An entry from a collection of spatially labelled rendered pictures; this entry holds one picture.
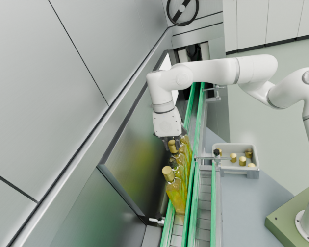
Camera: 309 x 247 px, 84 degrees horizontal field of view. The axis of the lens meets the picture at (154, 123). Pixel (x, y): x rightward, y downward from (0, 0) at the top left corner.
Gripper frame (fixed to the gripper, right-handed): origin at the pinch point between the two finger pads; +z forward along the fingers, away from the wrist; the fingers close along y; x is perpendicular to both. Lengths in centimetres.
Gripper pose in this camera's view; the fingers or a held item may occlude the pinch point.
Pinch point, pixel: (172, 144)
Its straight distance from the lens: 68.7
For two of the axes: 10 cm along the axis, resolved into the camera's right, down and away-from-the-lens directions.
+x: 3.1, -4.5, 8.4
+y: 9.2, -0.7, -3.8
